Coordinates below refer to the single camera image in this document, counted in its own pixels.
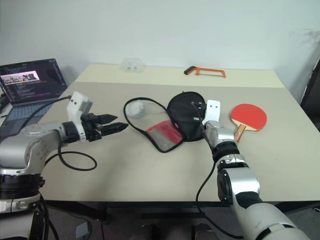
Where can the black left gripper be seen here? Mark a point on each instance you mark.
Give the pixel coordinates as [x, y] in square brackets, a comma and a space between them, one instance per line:
[91, 127]

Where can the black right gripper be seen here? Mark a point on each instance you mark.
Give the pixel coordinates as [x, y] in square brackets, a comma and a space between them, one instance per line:
[201, 105]

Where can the black paddle case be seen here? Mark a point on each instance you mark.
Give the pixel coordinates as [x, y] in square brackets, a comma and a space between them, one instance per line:
[185, 117]

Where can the red table tennis paddle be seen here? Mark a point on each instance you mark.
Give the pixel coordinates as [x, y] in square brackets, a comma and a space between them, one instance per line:
[250, 116]

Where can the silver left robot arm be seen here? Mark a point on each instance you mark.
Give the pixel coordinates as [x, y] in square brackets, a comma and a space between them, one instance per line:
[15, 150]

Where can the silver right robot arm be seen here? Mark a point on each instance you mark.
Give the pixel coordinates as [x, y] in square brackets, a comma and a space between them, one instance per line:
[237, 180]

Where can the orange hacksaw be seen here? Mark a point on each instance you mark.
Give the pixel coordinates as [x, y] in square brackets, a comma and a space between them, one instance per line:
[191, 70]

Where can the clear plastic container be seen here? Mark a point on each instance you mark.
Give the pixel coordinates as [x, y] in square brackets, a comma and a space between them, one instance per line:
[131, 65]

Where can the open grey laptop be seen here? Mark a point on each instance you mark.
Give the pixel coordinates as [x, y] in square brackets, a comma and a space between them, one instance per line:
[30, 80]

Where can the small grey box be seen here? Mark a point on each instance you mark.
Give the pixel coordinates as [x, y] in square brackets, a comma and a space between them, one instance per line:
[83, 230]

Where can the dark rounded foot shape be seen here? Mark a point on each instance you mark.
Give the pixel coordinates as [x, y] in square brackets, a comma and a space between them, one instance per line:
[203, 231]

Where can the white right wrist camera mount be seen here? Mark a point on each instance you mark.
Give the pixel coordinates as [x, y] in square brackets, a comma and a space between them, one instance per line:
[212, 110]

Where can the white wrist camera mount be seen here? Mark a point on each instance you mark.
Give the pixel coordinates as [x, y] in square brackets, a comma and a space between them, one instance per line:
[75, 103]
[212, 110]

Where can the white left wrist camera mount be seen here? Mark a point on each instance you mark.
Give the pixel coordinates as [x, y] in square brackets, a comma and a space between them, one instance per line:
[75, 103]

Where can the black table frame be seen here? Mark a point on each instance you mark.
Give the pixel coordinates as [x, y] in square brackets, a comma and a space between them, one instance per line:
[150, 205]

